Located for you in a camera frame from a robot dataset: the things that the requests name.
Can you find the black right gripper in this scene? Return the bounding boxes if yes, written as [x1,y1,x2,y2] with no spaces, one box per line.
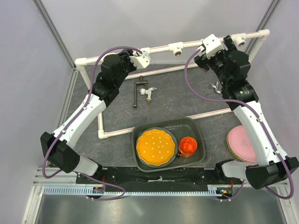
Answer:
[194,35,237,86]

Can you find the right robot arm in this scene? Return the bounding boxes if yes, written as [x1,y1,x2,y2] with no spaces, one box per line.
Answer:
[194,34,299,189]

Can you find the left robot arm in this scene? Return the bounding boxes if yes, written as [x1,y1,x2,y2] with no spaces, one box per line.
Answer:
[40,46,144,183]

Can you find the dark bronze faucet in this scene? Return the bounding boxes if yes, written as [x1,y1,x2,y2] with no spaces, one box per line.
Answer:
[133,76,149,108]

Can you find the white plastic faucet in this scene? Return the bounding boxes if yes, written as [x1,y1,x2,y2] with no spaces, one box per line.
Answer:
[139,87,157,103]

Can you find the chrome metal faucet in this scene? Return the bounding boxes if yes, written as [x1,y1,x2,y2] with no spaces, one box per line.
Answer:
[209,82,221,94]

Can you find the grey plate under yellow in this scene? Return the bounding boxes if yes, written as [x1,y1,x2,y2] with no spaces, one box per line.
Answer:
[135,127,180,168]

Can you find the dark grey plastic tray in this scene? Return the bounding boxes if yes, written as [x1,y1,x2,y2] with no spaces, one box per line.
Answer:
[131,118,206,173]

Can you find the green plate under pink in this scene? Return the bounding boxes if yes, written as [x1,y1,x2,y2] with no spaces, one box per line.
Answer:
[227,138,248,162]

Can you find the yellow dotted plate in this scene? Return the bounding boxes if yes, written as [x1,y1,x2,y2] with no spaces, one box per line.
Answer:
[135,128,176,168]

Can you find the orange mug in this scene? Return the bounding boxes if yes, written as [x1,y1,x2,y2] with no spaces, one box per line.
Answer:
[177,136,198,158]

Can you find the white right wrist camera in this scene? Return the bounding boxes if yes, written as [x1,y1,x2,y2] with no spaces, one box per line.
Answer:
[198,34,225,59]

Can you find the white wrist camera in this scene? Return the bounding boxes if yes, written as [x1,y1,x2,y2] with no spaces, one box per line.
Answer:
[198,34,225,59]
[129,51,151,69]

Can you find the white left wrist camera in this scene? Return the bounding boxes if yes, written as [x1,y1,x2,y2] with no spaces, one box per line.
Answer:
[129,51,151,69]

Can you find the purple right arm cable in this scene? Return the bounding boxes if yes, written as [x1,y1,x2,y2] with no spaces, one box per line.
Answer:
[184,48,294,200]

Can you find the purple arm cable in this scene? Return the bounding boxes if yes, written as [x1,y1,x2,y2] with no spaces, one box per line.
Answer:
[184,48,294,200]
[43,46,145,201]

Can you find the white PVC pipe frame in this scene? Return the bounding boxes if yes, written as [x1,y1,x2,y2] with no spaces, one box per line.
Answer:
[74,29,271,140]

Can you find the aluminium frame post right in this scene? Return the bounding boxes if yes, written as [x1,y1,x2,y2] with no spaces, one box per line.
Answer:
[245,0,281,63]

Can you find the aluminium frame post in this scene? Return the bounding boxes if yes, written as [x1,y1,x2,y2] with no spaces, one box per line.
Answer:
[32,0,76,70]
[245,0,281,63]

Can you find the aluminium frame post left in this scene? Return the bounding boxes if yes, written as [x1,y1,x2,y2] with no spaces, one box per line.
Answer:
[32,0,76,70]

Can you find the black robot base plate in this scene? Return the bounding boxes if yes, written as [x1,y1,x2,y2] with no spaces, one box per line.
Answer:
[92,167,241,186]

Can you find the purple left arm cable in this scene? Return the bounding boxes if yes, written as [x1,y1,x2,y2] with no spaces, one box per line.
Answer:
[43,46,145,201]

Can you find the light blue cable duct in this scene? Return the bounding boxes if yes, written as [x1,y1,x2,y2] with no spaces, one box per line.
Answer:
[43,186,222,196]

